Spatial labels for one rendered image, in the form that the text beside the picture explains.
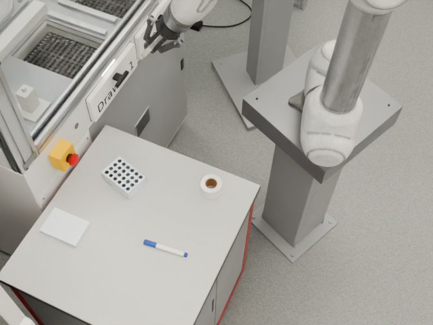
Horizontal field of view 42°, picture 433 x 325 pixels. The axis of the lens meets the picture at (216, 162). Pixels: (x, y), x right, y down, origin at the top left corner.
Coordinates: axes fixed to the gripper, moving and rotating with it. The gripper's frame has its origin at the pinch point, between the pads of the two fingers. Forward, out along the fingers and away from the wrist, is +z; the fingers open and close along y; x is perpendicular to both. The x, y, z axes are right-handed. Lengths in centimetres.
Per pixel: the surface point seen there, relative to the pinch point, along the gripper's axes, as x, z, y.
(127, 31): -5.2, 7.8, 8.6
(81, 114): 26.2, 14.4, 4.1
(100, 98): 17.4, 14.2, 2.3
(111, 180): 39.1, 12.9, -15.3
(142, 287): 65, 2, -38
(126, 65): 0.6, 15.4, 1.8
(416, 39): -157, 46, -124
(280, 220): -4, 44, -91
